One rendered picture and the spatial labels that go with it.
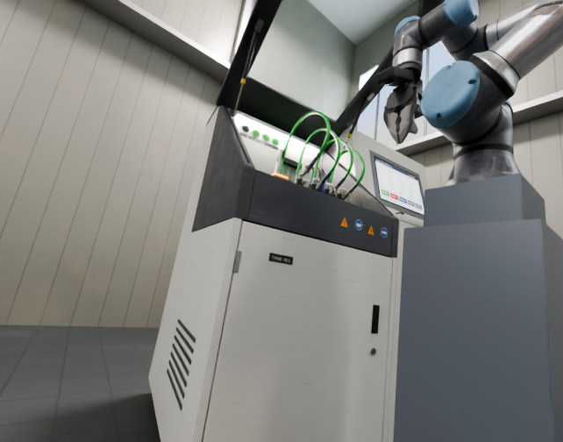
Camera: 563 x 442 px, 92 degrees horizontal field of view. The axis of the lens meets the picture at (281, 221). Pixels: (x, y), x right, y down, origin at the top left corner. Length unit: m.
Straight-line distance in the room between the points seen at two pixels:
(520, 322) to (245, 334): 0.59
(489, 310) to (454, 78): 0.44
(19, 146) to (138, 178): 0.88
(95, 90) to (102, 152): 0.58
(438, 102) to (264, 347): 0.74
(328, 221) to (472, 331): 0.52
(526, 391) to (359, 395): 0.61
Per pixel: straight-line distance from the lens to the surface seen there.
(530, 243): 0.61
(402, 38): 0.93
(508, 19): 0.96
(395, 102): 0.81
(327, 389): 1.01
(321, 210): 0.93
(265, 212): 0.81
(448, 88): 0.69
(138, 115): 3.28
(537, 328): 0.60
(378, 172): 1.65
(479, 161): 0.75
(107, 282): 2.99
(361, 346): 1.07
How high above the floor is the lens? 0.64
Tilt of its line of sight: 12 degrees up
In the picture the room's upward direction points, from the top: 9 degrees clockwise
